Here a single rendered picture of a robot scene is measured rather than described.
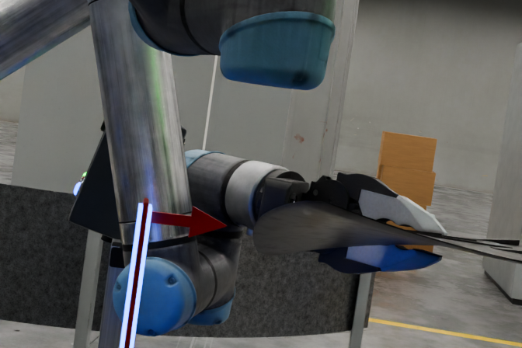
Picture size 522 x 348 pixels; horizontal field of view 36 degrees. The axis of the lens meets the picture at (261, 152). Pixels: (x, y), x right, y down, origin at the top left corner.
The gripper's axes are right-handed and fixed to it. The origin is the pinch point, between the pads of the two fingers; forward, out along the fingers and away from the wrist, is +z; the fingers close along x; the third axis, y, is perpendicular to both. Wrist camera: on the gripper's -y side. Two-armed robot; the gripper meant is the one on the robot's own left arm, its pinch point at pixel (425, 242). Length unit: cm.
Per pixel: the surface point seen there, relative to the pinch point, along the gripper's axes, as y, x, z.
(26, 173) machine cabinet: 300, 47, -583
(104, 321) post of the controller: 8, 23, -52
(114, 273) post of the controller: 7, 16, -52
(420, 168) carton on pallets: 673, -41, -437
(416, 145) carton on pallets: 665, -63, -443
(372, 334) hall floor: 357, 82, -241
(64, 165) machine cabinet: 319, 32, -557
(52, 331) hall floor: 176, 102, -309
